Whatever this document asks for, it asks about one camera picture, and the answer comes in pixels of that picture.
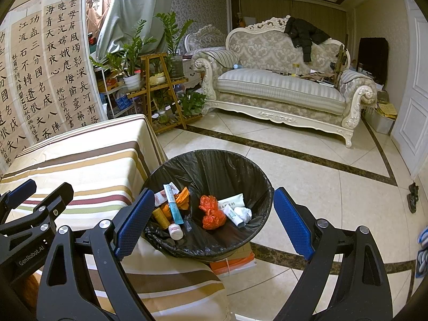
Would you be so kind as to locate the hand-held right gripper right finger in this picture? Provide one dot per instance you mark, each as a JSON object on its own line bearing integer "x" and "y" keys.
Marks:
{"x": 294, "y": 222}

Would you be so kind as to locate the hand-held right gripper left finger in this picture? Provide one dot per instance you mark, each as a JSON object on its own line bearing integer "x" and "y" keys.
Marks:
{"x": 133, "y": 222}

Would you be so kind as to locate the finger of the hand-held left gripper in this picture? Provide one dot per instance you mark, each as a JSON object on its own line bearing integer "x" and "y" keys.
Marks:
{"x": 20, "y": 189}
{"x": 60, "y": 199}

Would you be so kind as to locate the gold bottle with black cap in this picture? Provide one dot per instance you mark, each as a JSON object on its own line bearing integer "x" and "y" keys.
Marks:
{"x": 161, "y": 219}

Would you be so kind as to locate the pink and white wrapper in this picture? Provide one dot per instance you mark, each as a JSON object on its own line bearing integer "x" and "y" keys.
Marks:
{"x": 159, "y": 198}

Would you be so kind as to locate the blue and white box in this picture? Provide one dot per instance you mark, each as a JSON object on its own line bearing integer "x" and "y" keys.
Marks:
{"x": 174, "y": 207}

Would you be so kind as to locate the white round bottle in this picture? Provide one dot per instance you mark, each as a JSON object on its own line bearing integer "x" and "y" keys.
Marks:
{"x": 176, "y": 231}

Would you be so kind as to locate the red plastic bag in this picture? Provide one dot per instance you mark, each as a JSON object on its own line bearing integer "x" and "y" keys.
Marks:
{"x": 212, "y": 215}

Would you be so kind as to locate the bin with black bag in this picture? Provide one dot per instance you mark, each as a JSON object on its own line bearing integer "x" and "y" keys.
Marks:
{"x": 214, "y": 167}

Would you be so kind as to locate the orange cloth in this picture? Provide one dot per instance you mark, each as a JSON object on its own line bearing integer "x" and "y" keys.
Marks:
{"x": 30, "y": 291}

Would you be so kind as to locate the striped tablecloth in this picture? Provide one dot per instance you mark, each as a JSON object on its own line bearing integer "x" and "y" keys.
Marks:
{"x": 100, "y": 160}

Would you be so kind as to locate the orange and white box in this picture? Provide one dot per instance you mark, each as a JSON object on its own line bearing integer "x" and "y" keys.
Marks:
{"x": 230, "y": 264}

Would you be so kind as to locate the white metal rack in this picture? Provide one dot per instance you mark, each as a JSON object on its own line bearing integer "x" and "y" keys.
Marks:
{"x": 104, "y": 93}

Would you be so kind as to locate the dark shoe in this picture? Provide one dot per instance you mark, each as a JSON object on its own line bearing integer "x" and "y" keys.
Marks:
{"x": 413, "y": 197}

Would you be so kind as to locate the blue and white shoe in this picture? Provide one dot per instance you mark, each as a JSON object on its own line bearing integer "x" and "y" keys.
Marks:
{"x": 423, "y": 257}

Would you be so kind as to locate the small leafy green plant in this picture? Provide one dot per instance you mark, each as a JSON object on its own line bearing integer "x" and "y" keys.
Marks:
{"x": 192, "y": 102}

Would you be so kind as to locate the white ornate sofa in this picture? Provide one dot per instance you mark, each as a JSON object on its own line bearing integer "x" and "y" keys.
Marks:
{"x": 277, "y": 87}

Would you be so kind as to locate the potted plant in white pot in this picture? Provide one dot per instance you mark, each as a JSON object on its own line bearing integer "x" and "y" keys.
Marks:
{"x": 132, "y": 82}

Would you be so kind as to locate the box of yellow papers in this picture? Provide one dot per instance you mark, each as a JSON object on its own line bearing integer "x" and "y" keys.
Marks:
{"x": 384, "y": 110}

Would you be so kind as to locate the grey blanket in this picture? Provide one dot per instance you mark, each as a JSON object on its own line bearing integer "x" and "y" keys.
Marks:
{"x": 357, "y": 78}

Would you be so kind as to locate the wooden plant stand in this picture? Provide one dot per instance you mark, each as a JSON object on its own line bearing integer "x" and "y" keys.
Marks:
{"x": 153, "y": 56}

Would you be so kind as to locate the white door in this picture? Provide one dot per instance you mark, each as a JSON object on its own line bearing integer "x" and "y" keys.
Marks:
{"x": 411, "y": 90}

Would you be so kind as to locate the dark upright board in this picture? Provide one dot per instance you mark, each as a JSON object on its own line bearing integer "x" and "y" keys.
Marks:
{"x": 373, "y": 57}

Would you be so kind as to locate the black jacket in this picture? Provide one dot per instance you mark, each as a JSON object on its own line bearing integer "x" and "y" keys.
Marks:
{"x": 301, "y": 31}

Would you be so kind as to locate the tall green potted plant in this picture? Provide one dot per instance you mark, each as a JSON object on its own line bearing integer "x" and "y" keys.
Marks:
{"x": 174, "y": 33}

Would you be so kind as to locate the white ornate armchair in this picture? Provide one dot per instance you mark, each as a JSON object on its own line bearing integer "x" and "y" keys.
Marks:
{"x": 204, "y": 36}

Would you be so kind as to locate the grey curtain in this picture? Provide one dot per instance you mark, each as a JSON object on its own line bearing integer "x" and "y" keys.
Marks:
{"x": 133, "y": 6}

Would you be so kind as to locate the calligraphy wall hanging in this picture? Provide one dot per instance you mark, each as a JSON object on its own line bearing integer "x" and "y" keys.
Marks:
{"x": 50, "y": 73}

